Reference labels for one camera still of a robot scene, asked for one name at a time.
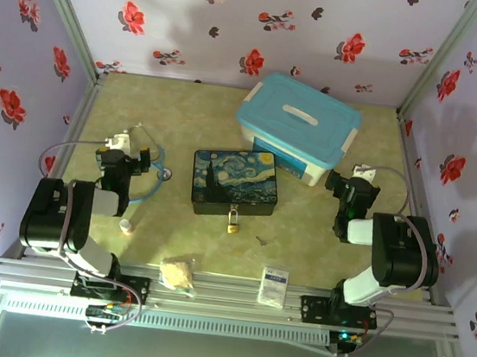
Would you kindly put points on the small metal key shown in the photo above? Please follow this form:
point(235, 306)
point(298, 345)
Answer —
point(261, 241)

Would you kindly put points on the brass padlock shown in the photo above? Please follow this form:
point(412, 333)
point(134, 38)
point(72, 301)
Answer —
point(233, 228)

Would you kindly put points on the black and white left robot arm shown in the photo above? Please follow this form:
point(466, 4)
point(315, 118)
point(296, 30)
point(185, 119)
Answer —
point(49, 216)

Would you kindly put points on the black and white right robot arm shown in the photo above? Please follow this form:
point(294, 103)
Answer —
point(403, 255)

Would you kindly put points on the blue stethoscope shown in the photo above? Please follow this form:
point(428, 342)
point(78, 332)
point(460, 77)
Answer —
point(165, 174)

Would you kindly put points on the small white pill bottle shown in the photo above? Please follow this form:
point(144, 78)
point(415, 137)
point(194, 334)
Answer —
point(126, 226)

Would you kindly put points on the blue lidded plastic storage box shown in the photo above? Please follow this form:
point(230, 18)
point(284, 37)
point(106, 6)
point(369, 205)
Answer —
point(298, 120)

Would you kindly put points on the starry night print tin box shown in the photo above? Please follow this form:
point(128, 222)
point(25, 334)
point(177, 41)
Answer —
point(234, 180)

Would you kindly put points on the plastic bag of cotton balls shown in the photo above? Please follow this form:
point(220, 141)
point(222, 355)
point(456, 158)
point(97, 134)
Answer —
point(176, 275)

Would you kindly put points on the white zip sachet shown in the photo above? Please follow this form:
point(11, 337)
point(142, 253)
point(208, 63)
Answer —
point(273, 287)

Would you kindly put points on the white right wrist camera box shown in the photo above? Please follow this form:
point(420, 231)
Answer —
point(363, 173)

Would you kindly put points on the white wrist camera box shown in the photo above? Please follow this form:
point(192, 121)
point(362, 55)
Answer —
point(363, 173)
point(119, 141)

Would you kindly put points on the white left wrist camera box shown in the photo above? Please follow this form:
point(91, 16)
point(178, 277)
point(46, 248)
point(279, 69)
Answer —
point(119, 141)

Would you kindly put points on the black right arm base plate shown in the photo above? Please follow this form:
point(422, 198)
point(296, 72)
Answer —
point(314, 309)

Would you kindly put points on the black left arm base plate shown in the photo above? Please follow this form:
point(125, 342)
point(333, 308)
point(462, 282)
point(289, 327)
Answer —
point(137, 290)

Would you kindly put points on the aluminium frame rail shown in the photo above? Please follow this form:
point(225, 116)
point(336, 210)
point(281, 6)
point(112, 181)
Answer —
point(223, 298)

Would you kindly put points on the aluminium frame post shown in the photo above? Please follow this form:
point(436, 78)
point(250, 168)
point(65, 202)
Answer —
point(63, 9)
point(440, 59)

